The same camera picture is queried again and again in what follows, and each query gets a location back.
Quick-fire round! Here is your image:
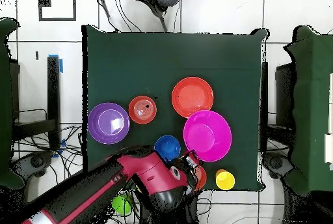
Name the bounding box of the small orange plastic bowl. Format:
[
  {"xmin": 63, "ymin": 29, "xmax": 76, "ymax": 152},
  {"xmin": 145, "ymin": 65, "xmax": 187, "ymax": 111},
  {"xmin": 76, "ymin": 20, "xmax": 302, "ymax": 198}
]
[
  {"xmin": 127, "ymin": 95, "xmax": 158, "ymax": 125},
  {"xmin": 193, "ymin": 165, "xmax": 208, "ymax": 192}
]

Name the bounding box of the large pink plastic bowl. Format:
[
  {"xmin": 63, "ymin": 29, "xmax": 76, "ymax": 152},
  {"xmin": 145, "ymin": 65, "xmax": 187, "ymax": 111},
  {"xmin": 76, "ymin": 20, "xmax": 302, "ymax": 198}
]
[{"xmin": 182, "ymin": 109, "xmax": 233, "ymax": 163}]

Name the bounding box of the blue plastic bowl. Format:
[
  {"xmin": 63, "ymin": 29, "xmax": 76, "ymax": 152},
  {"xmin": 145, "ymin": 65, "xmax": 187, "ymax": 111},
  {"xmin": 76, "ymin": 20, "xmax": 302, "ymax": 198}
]
[{"xmin": 153, "ymin": 135, "xmax": 182, "ymax": 163}]

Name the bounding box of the yellow plastic cup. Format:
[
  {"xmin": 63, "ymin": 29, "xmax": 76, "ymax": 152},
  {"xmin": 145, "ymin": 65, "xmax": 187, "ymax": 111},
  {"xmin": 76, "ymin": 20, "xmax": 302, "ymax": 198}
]
[{"xmin": 215, "ymin": 170, "xmax": 236, "ymax": 191}]

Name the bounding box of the large orange plastic bowl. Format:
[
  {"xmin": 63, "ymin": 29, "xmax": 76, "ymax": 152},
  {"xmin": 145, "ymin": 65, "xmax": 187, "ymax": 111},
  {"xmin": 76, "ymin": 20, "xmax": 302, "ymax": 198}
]
[{"xmin": 171, "ymin": 76, "xmax": 215, "ymax": 120}]

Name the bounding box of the black stand base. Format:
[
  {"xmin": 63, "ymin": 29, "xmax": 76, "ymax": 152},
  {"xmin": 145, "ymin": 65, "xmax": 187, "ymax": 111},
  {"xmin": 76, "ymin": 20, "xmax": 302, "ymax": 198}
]
[
  {"xmin": 261, "ymin": 152, "xmax": 295, "ymax": 180},
  {"xmin": 11, "ymin": 150, "xmax": 54, "ymax": 179}
]

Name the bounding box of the green round object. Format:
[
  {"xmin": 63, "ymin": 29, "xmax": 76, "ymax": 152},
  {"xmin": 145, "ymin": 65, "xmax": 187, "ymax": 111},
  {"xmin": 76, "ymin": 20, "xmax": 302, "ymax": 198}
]
[{"xmin": 111, "ymin": 193, "xmax": 133, "ymax": 216}]

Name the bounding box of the purple plastic bowl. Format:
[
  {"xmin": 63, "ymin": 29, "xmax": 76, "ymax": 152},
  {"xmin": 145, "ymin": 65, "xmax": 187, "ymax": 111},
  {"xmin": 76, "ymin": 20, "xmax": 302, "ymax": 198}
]
[{"xmin": 87, "ymin": 102, "xmax": 131, "ymax": 145}]

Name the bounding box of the dark green tablecloth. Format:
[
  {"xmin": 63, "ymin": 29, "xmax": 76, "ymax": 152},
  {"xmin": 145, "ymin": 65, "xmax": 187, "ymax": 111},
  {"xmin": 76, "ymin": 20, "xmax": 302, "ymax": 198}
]
[
  {"xmin": 81, "ymin": 24, "xmax": 270, "ymax": 192},
  {"xmin": 282, "ymin": 25, "xmax": 333, "ymax": 197},
  {"xmin": 0, "ymin": 17, "xmax": 25, "ymax": 189}
]

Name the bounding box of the blue tape strip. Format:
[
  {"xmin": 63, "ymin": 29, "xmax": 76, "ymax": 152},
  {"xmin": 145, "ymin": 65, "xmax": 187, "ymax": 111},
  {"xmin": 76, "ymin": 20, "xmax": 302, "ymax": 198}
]
[{"xmin": 48, "ymin": 53, "xmax": 64, "ymax": 74}]

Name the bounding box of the tangle of black cables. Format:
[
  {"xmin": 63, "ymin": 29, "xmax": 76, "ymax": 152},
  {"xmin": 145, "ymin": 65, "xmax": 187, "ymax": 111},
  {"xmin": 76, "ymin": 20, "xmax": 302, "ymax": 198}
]
[{"xmin": 15, "ymin": 123, "xmax": 84, "ymax": 179}]

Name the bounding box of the black metal frame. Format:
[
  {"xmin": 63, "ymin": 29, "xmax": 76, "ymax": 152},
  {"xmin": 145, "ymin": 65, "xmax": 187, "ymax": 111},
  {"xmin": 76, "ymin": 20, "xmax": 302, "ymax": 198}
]
[{"xmin": 11, "ymin": 55, "xmax": 62, "ymax": 150}]

